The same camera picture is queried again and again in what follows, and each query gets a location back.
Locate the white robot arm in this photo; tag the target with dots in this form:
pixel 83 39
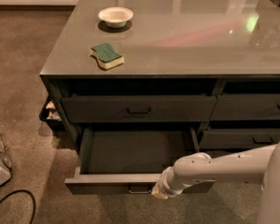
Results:
pixel 259 165

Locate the black bin beside cabinet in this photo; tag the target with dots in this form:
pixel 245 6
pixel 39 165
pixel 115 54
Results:
pixel 49 115

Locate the dark grey drawer cabinet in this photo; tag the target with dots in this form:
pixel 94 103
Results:
pixel 170 47

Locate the white ceramic bowl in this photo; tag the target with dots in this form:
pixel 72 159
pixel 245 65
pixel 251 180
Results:
pixel 115 17

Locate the green and yellow sponge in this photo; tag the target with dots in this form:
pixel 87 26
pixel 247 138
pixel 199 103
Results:
pixel 106 56

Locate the grey drawer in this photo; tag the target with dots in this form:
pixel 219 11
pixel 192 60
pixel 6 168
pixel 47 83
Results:
pixel 127 162
pixel 138 108
pixel 238 138
pixel 247 107

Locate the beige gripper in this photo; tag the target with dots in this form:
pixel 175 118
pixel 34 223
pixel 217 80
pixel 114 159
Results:
pixel 163 182

